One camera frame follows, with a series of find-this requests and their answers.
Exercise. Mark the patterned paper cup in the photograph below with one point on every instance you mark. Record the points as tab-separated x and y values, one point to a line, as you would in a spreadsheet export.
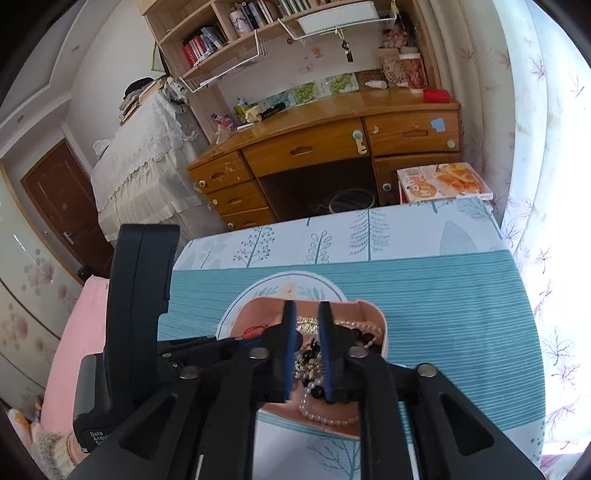
414	70

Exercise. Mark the pink blanket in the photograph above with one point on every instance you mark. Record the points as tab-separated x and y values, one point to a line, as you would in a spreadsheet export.
84	334

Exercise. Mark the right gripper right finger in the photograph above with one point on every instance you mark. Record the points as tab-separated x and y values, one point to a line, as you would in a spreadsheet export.
414	422

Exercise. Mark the red box on desk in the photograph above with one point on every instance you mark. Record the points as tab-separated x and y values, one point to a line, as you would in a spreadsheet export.
436	96

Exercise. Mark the wooden bookshelf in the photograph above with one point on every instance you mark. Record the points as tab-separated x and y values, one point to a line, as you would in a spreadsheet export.
229	53

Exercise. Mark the floral white curtain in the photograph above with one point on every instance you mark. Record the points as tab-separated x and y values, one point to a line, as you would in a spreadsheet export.
524	88

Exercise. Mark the pink open jewelry box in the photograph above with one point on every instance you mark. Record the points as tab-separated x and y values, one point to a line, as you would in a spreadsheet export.
307	405

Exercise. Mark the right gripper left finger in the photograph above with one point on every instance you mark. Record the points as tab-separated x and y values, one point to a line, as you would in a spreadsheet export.
200	424

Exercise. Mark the wooden desk with drawers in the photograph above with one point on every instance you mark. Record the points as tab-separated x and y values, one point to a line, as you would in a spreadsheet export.
299	161

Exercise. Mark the tree print tablecloth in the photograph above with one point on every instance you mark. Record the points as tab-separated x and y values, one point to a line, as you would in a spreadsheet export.
439	271

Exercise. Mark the lace covered furniture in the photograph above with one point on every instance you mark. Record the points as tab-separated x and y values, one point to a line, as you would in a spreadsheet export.
142	177

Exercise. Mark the gold leaf brooch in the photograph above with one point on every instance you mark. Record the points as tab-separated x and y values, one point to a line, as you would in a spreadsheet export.
308	357

